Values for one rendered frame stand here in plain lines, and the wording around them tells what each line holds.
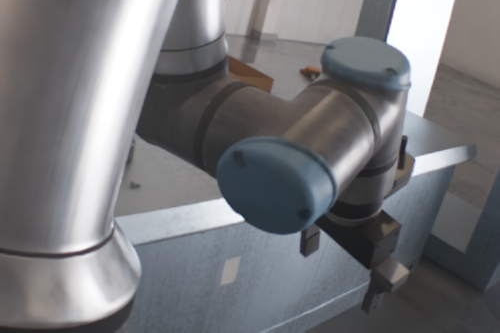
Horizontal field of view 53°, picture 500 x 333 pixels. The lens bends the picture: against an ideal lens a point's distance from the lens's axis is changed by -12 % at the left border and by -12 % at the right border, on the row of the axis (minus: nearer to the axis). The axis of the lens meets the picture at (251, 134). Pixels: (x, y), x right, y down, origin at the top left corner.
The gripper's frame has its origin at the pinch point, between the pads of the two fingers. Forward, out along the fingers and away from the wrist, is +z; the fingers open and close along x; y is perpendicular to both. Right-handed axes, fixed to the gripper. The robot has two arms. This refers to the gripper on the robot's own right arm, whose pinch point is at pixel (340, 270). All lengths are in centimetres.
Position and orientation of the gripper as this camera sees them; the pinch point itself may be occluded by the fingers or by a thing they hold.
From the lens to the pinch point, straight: 76.1
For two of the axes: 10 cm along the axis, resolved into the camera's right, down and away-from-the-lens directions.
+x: 5.9, 4.9, -6.4
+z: 0.3, 7.8, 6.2
